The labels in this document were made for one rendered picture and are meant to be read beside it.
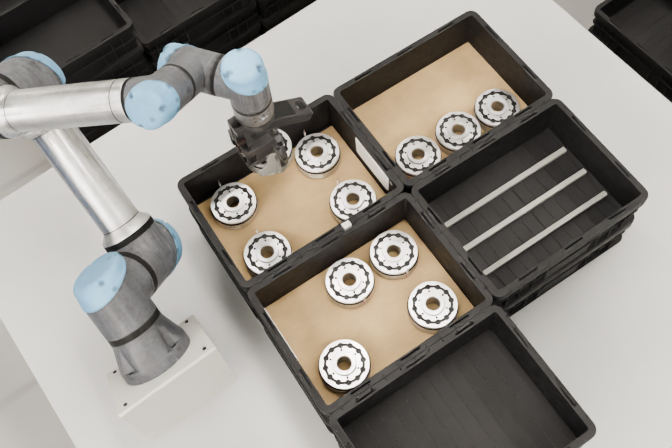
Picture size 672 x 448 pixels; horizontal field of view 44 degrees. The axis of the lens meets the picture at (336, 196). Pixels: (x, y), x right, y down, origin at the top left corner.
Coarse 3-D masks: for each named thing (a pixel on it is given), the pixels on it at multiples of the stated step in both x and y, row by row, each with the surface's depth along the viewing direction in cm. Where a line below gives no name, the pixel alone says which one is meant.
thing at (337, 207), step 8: (344, 184) 183; (352, 184) 183; (360, 184) 183; (368, 184) 183; (336, 192) 182; (344, 192) 182; (368, 192) 182; (336, 200) 182; (368, 200) 181; (336, 208) 180; (344, 208) 180; (360, 208) 180; (344, 216) 179
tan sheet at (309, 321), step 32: (352, 256) 179; (320, 288) 176; (384, 288) 175; (288, 320) 173; (320, 320) 173; (352, 320) 172; (384, 320) 172; (320, 352) 170; (384, 352) 169; (320, 384) 167
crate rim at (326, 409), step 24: (336, 240) 170; (288, 264) 168; (480, 288) 163; (264, 312) 164; (480, 312) 161; (432, 336) 159; (288, 360) 160; (408, 360) 158; (312, 384) 157; (360, 384) 156; (336, 408) 154
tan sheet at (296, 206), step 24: (288, 168) 189; (360, 168) 188; (264, 192) 187; (288, 192) 186; (312, 192) 186; (264, 216) 184; (288, 216) 184; (312, 216) 183; (240, 240) 182; (288, 240) 181; (312, 240) 181; (240, 264) 179
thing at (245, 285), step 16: (352, 128) 181; (368, 144) 179; (224, 160) 180; (384, 160) 177; (192, 176) 178; (400, 192) 174; (192, 208) 175; (368, 208) 173; (208, 224) 173; (320, 240) 170; (224, 256) 170; (288, 256) 169; (240, 272) 168; (272, 272) 167
